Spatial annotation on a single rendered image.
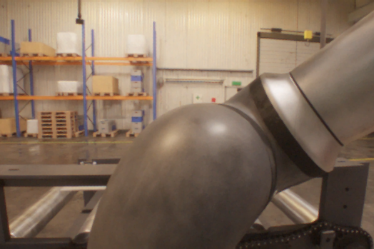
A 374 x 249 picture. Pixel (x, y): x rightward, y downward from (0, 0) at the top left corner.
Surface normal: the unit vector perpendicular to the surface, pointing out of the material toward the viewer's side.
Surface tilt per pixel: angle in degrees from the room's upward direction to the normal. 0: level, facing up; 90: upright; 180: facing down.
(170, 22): 90
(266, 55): 90
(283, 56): 90
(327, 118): 102
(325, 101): 91
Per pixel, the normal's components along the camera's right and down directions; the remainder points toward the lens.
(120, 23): 0.11, 0.11
